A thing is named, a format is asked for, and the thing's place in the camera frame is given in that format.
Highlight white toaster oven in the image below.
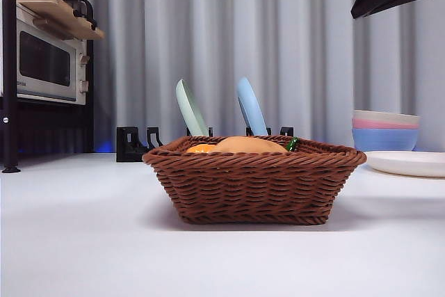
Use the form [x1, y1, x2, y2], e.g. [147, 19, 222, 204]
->
[0, 1, 90, 106]

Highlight light blue plate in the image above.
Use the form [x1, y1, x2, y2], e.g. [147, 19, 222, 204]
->
[236, 77, 269, 137]

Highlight pale green plate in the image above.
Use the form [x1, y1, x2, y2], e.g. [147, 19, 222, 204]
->
[175, 79, 209, 137]

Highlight black rounded metal handle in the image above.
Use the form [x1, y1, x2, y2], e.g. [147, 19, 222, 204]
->
[57, 0, 97, 31]

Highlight blue bowl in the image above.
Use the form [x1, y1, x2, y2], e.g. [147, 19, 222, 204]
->
[351, 127, 419, 152]

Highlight orange toy corn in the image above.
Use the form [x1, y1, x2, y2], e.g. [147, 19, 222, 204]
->
[186, 143, 218, 154]

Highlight grey curtain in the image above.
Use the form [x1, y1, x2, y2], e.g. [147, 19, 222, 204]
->
[13, 0, 445, 155]

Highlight black dish rack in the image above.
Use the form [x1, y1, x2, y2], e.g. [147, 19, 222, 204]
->
[116, 125, 295, 163]

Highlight wooden cutting board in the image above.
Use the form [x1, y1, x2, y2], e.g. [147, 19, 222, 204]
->
[15, 0, 106, 40]

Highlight tan potato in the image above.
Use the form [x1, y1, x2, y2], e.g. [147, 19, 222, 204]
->
[208, 136, 289, 154]

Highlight pink bowl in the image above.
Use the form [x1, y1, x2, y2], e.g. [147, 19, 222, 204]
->
[352, 118, 420, 130]

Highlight brown wicker basket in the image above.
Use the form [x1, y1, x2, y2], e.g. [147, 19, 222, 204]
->
[141, 134, 368, 225]

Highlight black metal shelf rack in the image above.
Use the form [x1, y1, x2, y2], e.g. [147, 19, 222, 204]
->
[0, 0, 95, 174]

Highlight white plate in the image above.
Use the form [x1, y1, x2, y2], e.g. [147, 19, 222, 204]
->
[364, 150, 445, 178]

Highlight cream bowl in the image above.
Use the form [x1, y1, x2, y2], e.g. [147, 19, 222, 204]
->
[353, 109, 421, 126]

